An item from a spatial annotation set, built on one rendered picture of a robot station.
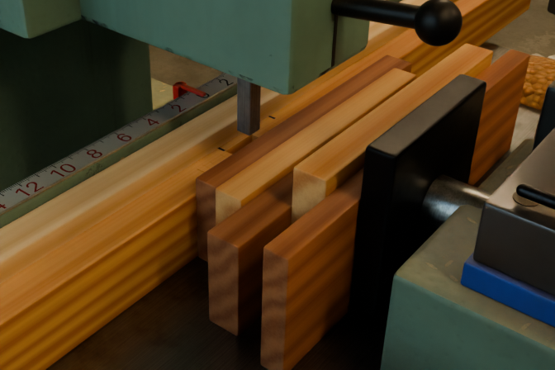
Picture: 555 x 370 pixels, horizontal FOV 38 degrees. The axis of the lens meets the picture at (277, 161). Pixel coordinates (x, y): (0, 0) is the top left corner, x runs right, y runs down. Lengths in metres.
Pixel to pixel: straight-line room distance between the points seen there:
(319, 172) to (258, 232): 0.04
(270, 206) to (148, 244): 0.06
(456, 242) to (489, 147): 0.16
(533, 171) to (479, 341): 0.07
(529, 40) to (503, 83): 2.59
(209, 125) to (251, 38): 0.09
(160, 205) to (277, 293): 0.09
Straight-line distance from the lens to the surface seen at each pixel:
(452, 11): 0.34
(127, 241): 0.37
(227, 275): 0.36
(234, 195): 0.37
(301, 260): 0.33
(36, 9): 0.42
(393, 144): 0.34
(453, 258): 0.34
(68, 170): 0.39
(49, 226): 0.37
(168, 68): 2.66
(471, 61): 0.47
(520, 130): 0.56
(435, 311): 0.33
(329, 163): 0.36
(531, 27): 3.18
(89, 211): 0.38
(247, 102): 0.42
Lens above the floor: 1.17
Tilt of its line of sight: 33 degrees down
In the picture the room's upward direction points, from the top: 2 degrees clockwise
